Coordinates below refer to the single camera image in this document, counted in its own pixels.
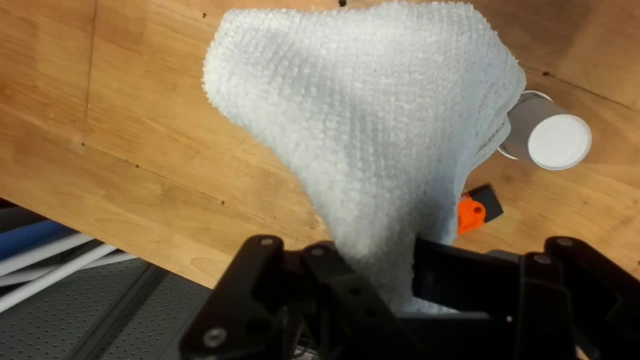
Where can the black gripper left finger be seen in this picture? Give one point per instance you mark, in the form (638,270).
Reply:
(293,312)

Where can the thin white pole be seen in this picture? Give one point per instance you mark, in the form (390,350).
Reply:
(47,262)

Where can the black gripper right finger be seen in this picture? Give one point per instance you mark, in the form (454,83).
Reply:
(547,312)

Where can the white waffle-weave towel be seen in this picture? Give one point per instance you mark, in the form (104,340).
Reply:
(366,120)

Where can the white paper cup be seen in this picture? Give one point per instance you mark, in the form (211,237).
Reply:
(556,141)

